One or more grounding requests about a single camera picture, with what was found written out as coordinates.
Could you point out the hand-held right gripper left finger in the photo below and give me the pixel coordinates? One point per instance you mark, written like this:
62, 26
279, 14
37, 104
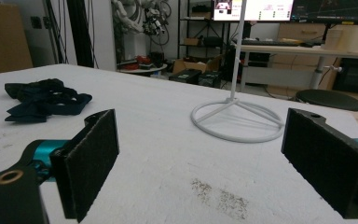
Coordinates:
87, 161

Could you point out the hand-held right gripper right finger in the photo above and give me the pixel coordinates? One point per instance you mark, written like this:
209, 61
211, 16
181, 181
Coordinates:
329, 161

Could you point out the black round stool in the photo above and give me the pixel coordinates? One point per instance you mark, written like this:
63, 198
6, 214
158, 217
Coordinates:
329, 99

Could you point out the white foam mat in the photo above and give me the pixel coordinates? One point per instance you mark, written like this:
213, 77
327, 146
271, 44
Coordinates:
167, 140

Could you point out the round white table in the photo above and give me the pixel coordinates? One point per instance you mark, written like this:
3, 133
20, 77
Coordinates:
146, 69

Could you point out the white-legged desk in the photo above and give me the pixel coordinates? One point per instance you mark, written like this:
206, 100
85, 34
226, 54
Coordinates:
292, 49

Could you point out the black computer tower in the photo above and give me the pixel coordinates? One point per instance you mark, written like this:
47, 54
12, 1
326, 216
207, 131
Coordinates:
209, 80
185, 76

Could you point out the wooden cabinet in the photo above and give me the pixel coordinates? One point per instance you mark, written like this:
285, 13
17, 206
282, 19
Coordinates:
298, 32

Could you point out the black keyboard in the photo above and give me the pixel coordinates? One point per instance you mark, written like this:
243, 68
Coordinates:
270, 42

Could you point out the open cardboard box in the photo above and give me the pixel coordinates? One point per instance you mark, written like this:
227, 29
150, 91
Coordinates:
192, 66

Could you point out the brown cardboard board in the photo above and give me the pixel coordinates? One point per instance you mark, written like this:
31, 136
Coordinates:
3, 37

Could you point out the white humanoid robot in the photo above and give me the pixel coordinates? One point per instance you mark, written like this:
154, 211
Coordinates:
130, 17

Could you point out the dark computer monitor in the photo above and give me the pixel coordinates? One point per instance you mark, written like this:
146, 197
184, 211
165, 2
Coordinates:
332, 9

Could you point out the bright computer monitor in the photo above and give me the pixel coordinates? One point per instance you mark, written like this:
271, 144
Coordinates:
261, 9

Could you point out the black metal shelf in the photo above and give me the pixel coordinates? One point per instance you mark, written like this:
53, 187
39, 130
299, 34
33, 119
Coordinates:
199, 31

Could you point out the black frame post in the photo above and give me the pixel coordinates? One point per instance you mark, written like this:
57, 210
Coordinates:
79, 31

